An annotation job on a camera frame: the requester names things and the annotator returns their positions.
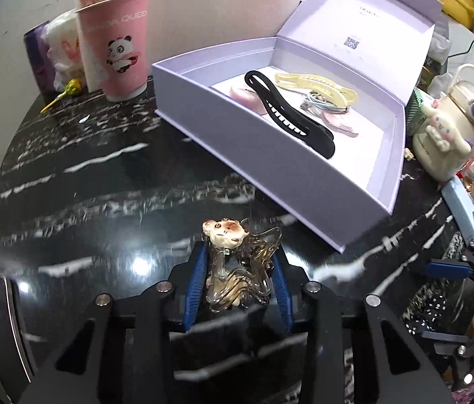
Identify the black polka dot cloth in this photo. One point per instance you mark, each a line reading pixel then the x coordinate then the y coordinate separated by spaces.
pixel 428 311

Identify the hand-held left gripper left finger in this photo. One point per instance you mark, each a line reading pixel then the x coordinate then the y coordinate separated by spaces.
pixel 195 290

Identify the cream cartoon dog bottle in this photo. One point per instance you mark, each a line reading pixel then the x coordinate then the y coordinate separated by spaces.
pixel 443 155

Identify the black hair clip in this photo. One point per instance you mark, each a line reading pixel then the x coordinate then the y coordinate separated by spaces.
pixel 304 134

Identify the light blue box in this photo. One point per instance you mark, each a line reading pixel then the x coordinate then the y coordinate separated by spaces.
pixel 460 206

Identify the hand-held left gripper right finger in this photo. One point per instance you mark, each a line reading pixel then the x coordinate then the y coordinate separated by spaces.
pixel 283 294

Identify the cream hair clip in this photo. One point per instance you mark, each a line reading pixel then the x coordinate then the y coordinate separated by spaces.
pixel 304 81

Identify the white plastic bag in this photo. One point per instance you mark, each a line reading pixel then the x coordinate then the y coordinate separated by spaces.
pixel 62 46

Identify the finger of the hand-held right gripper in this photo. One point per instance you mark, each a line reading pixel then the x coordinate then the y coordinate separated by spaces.
pixel 451 347
pixel 447 269

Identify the yellow lollipop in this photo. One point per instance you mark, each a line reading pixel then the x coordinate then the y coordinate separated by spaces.
pixel 73 87

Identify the lilac gift box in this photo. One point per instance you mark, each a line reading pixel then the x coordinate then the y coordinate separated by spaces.
pixel 220 134

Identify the popcorn crumb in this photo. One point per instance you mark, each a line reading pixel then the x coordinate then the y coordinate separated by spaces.
pixel 408 155

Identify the green striped box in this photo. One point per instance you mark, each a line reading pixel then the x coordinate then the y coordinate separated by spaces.
pixel 416 109

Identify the pink panda paper cup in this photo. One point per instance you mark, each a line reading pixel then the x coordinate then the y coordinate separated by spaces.
pixel 115 50

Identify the purple box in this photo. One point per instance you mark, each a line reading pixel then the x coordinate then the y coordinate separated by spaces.
pixel 35 59

